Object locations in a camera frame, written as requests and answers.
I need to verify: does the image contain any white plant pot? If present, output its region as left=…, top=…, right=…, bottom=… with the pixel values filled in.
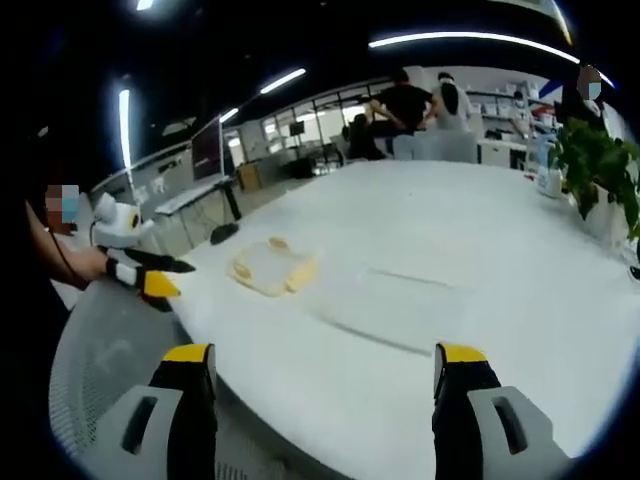
left=582, top=187, right=636, bottom=246

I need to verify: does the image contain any dark computer monitor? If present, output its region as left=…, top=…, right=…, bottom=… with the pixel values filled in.
left=190, top=114, right=227, bottom=183

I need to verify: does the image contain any white office desk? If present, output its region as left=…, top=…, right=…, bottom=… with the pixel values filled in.
left=153, top=175, right=242, bottom=251

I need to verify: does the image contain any small black object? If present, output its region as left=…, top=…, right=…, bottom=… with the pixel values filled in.
left=209, top=223, right=242, bottom=246

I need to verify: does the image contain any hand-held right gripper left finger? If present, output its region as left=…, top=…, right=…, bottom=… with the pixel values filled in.
left=92, top=342, right=220, bottom=480

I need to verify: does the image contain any person's left hand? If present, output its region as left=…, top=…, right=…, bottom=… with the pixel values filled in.
left=63, top=247, right=109, bottom=291

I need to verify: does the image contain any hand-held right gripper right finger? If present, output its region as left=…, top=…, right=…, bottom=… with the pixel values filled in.
left=432, top=342, right=574, bottom=480

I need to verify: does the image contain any white spray bottle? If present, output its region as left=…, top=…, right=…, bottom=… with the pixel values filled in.
left=535, top=139, right=565, bottom=199

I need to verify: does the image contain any grey mesh office chair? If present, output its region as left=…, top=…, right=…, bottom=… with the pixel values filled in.
left=48, top=277, right=251, bottom=480

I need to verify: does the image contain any white storage shelf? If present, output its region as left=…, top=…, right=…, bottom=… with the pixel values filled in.
left=464, top=79, right=556, bottom=136

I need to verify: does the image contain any green potted plant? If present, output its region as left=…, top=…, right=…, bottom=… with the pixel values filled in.
left=548, top=117, right=640, bottom=236

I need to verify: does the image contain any person's dark clothed torso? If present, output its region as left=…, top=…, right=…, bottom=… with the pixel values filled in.
left=0, top=124, right=76, bottom=451

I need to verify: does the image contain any cardboard box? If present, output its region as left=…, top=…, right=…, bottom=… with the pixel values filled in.
left=237, top=163, right=265, bottom=192

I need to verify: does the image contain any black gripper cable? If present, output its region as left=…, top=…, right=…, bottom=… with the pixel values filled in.
left=43, top=227, right=79, bottom=284

